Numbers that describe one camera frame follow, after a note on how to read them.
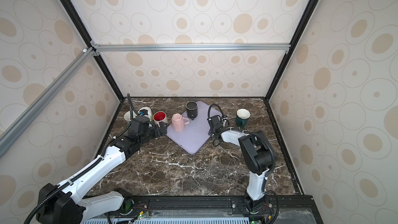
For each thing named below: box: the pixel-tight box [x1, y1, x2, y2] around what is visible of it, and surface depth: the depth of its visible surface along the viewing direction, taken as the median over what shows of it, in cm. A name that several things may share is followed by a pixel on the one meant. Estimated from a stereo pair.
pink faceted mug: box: [171, 113, 191, 133], surface depth 98 cm
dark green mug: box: [236, 108, 253, 129], surface depth 99 cm
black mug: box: [185, 100, 198, 121], surface depth 105 cm
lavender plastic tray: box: [165, 100, 222, 155], surface depth 99 cm
